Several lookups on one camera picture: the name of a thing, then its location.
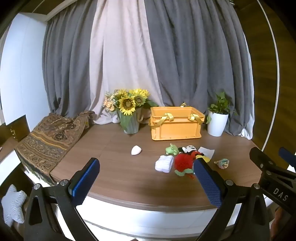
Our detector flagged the white wardrobe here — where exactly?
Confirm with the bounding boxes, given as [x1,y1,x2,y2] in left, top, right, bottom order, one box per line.
[0,13,50,130]

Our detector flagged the white folded sock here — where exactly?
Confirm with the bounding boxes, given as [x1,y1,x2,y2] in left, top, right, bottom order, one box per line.
[155,155,174,173]

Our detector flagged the brown patterned cloth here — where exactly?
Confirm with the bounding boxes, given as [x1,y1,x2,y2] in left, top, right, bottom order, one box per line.
[15,111,95,186]

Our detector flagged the orange plastic crate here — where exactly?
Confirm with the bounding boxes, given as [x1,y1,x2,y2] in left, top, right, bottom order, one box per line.
[149,103,205,141]

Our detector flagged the green ribbed vase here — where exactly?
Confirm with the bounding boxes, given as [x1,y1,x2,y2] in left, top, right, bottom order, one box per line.
[118,108,143,134]

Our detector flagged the white plant pot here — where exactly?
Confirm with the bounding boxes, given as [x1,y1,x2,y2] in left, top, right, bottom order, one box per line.
[207,110,229,136]

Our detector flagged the striped star pillow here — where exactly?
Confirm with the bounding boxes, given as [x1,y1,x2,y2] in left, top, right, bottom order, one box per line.
[1,184,28,227]

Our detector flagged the artificial sunflower bouquet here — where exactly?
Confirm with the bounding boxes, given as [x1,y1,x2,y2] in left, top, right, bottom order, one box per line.
[103,88,160,131]

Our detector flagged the green potted plant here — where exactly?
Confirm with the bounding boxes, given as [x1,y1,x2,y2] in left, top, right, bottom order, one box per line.
[206,91,238,124]

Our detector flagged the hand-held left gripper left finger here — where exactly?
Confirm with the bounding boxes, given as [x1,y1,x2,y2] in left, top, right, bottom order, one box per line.
[23,158,100,241]

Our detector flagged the white paper sheet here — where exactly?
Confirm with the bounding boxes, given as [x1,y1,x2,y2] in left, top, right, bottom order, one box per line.
[199,146,215,161]

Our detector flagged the white curved pole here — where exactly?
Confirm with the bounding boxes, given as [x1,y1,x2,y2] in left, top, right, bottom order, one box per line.
[260,0,278,151]

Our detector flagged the white and black plush toy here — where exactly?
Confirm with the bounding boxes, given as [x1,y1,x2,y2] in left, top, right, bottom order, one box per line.
[181,145,197,154]

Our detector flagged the red plush toy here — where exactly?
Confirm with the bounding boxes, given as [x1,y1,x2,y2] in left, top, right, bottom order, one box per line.
[174,151,211,180]

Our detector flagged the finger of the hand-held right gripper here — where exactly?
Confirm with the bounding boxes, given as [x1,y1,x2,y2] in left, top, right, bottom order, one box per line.
[249,147,296,181]
[279,147,296,168]

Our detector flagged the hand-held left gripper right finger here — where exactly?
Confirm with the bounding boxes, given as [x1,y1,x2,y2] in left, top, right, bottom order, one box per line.
[194,159,271,241]

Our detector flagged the green plush toy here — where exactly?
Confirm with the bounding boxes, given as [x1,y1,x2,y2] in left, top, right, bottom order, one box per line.
[165,143,180,155]

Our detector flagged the person's right hand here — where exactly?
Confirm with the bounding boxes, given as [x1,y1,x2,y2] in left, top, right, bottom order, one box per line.
[272,206,293,232]

